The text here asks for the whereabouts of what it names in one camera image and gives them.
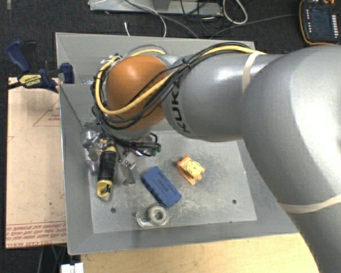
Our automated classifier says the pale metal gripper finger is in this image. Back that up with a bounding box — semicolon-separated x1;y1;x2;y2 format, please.
119;158;139;186

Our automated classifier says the shiny clear crumpled thing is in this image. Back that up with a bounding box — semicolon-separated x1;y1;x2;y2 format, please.
82;122;102;173

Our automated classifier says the grey metal bin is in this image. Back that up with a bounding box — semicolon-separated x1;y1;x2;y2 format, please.
55;32;300;256

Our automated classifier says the blue eraser block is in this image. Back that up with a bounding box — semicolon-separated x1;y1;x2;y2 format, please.
140;166;182;209

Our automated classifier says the orange and yellow toy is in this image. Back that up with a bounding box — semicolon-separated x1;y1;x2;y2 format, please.
176;155;206;186

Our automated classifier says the brown cardboard board red print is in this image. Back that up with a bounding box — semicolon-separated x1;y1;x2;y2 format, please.
5;77;68;250

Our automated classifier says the black and yellow flashlight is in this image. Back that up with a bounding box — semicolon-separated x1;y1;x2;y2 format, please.
96;144;118;201

